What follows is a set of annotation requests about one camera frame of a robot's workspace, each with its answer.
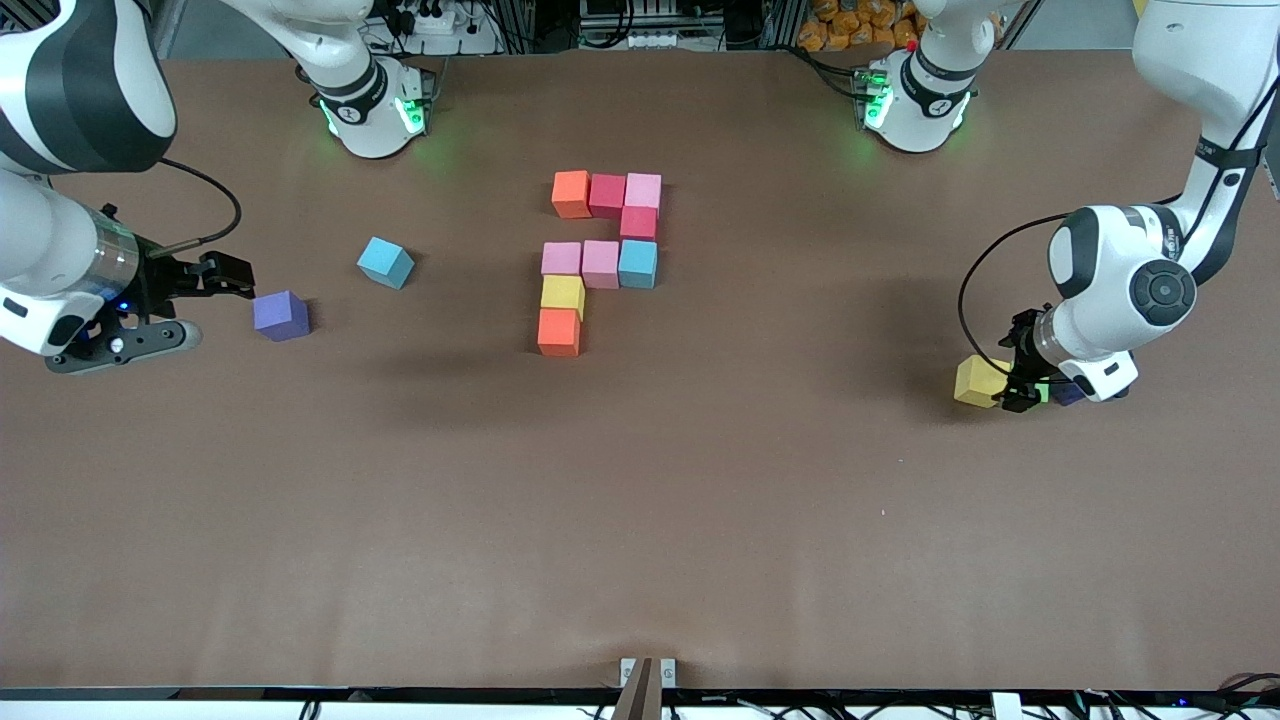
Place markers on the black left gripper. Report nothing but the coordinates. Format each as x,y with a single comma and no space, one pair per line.
1024,345

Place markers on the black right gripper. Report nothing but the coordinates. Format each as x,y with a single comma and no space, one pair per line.
160,281

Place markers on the yellow foam cube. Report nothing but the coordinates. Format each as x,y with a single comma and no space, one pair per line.
563,295
978,381

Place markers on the purple foam cube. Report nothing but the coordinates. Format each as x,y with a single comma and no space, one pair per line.
281,316
1066,394

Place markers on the pink foam cube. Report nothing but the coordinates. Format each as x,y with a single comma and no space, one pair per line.
561,258
600,265
643,190

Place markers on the orange foam cube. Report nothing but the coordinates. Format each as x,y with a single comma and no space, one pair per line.
559,333
571,193

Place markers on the crimson foam cube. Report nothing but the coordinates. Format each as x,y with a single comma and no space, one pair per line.
607,195
638,224

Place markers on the light blue foam cube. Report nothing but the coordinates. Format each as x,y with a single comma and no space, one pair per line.
385,262
638,265

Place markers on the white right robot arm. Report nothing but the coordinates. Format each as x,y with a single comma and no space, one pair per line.
50,250

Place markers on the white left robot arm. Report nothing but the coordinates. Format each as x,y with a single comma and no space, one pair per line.
1100,320

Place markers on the white power strip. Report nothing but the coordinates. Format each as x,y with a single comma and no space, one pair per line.
650,40
432,20

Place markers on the pile of orange objects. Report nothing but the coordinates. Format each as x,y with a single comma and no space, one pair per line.
860,25

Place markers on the paper table cover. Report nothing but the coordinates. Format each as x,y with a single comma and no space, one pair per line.
640,560

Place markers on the metal mounting bracket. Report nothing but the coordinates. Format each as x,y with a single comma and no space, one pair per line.
647,675

